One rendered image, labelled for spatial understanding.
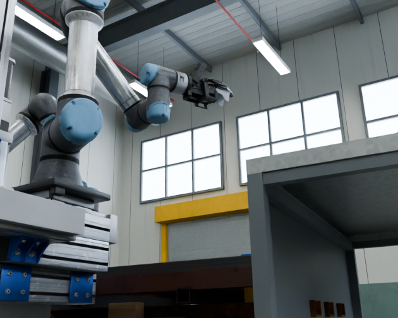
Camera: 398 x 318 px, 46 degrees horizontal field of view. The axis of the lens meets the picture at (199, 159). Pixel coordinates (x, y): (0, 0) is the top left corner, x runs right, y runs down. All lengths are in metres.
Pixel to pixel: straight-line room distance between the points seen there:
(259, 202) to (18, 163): 9.96
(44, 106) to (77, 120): 0.68
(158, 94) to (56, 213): 0.54
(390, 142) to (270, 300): 0.44
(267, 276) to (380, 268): 8.81
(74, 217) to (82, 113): 0.29
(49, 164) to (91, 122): 0.19
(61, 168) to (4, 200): 0.35
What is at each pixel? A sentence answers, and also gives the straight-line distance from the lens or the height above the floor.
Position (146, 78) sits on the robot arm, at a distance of 1.52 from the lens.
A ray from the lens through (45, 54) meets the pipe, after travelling 10.08.
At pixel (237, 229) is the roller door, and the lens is 10.94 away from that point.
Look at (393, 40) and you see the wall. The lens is 11.27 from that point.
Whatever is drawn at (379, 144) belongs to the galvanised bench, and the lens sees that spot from 1.10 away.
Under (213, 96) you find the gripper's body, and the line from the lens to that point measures 1.63.
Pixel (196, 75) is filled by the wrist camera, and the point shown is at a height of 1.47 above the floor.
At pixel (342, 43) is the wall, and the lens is 11.55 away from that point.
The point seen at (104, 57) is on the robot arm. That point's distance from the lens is 1.62.
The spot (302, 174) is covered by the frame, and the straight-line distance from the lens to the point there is 1.12.
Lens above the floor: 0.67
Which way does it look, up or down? 19 degrees up
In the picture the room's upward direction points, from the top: 1 degrees counter-clockwise
